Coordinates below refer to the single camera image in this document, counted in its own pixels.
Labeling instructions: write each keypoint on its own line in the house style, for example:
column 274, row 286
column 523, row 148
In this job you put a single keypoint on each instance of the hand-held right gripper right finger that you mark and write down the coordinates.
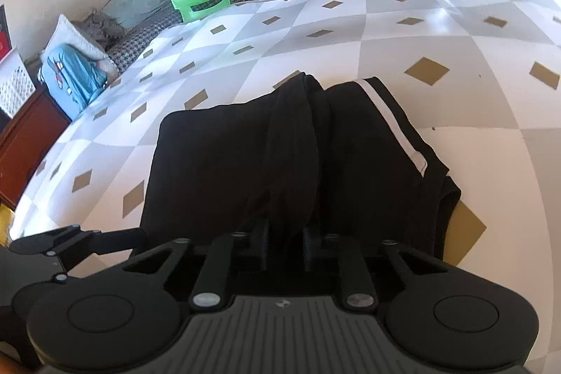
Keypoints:
column 312, row 249

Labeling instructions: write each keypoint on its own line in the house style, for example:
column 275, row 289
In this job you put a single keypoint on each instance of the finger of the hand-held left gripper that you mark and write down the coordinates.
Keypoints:
column 109, row 240

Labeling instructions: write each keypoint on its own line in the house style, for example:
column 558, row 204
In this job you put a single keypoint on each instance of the grey crumpled cloth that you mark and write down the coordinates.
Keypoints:
column 98, row 28

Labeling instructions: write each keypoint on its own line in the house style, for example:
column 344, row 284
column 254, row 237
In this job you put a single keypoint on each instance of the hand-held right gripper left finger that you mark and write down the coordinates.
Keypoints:
column 259, row 247

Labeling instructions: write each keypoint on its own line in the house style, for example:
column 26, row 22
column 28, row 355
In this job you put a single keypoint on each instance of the white perforated basket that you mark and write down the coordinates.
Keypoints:
column 15, row 85

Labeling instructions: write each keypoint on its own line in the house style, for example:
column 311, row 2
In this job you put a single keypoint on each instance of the blue printed garment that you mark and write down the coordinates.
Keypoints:
column 72, row 80

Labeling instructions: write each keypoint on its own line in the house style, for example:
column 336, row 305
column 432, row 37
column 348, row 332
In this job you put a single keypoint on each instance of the pale pillow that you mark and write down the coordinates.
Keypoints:
column 65, row 32

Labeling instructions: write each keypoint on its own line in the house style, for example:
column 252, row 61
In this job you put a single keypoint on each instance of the brown wooden cabinet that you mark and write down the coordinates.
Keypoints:
column 26, row 146

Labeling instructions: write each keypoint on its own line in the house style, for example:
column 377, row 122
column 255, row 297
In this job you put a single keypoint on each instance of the black t-shirt red print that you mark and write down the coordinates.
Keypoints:
column 219, row 163

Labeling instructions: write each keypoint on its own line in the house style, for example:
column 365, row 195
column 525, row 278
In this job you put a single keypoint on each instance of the red black wall hanging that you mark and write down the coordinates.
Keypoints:
column 3, row 36

